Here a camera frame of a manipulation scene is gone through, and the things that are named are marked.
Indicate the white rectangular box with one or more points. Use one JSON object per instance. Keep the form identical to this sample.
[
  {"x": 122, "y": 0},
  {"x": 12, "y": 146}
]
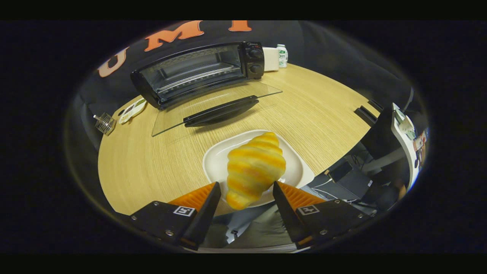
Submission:
[{"x": 271, "y": 59}]

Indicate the black table clamp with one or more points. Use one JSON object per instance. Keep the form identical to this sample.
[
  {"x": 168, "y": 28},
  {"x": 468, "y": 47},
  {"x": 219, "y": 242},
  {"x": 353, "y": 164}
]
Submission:
[
  {"x": 364, "y": 115},
  {"x": 376, "y": 105}
]

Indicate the yellow croissant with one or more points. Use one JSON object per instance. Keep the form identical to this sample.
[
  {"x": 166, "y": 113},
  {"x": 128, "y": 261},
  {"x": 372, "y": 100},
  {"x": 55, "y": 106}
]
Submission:
[{"x": 253, "y": 167}]

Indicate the small oval snack dish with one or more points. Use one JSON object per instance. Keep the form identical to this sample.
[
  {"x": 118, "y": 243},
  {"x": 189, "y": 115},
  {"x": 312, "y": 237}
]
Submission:
[{"x": 131, "y": 111}]

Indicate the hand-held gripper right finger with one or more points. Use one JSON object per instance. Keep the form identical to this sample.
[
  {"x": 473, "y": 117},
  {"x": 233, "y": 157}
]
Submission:
[{"x": 289, "y": 220}]

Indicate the small white green-label bottle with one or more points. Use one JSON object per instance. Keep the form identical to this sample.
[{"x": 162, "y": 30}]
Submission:
[{"x": 282, "y": 57}]

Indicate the white square plate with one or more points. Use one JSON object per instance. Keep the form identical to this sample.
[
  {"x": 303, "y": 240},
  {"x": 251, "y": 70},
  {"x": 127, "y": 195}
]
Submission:
[{"x": 217, "y": 160}]

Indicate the black flat device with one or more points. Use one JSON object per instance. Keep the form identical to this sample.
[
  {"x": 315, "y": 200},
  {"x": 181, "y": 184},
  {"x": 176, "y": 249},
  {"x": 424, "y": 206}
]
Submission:
[{"x": 341, "y": 171}]

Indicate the black toaster oven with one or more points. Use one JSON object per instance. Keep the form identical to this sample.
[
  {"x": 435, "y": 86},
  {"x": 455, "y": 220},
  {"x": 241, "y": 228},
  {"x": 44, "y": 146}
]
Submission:
[{"x": 255, "y": 57}]

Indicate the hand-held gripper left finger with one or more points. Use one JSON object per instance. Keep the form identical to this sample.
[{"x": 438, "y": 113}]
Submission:
[{"x": 205, "y": 220}]

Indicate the person's grey clothing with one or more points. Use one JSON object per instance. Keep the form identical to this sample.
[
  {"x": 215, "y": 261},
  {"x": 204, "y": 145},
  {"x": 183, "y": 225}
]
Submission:
[{"x": 262, "y": 228}]

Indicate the dark upright panel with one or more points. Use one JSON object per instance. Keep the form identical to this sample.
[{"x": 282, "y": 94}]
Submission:
[{"x": 380, "y": 137}]

